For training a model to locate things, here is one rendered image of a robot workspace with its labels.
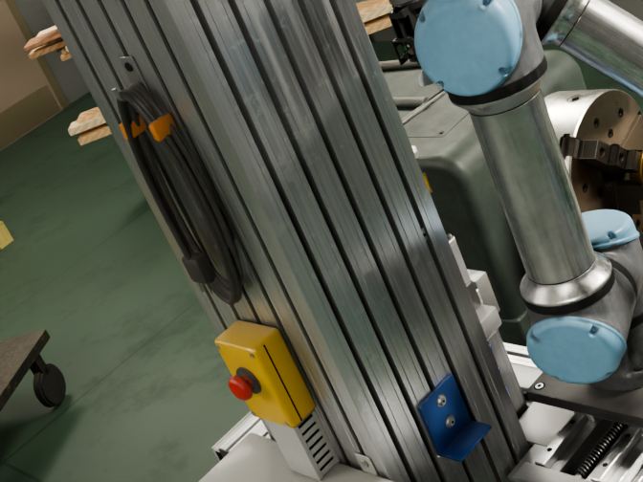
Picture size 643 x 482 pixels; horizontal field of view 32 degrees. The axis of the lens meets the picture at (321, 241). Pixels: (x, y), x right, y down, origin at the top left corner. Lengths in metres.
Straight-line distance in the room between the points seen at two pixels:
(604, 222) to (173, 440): 2.84
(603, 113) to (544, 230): 0.98
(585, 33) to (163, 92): 0.49
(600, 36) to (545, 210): 0.21
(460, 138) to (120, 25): 1.10
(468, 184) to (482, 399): 0.70
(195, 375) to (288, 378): 3.03
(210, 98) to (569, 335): 0.51
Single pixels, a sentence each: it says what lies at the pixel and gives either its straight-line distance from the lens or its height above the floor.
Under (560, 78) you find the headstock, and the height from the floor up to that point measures 1.22.
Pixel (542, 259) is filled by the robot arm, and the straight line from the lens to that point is 1.35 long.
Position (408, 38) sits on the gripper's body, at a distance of 2.17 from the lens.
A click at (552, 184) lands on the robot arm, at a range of 1.31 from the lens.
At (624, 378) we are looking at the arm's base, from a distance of 1.59.
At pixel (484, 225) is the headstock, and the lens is 2.25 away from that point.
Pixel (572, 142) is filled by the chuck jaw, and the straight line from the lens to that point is 2.21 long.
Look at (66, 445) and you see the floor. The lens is 4.51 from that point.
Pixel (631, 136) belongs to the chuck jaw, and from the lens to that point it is 2.36.
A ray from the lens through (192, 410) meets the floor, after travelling 4.26.
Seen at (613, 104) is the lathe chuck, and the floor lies 1.19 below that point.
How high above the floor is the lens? 2.14
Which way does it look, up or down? 25 degrees down
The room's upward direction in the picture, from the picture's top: 24 degrees counter-clockwise
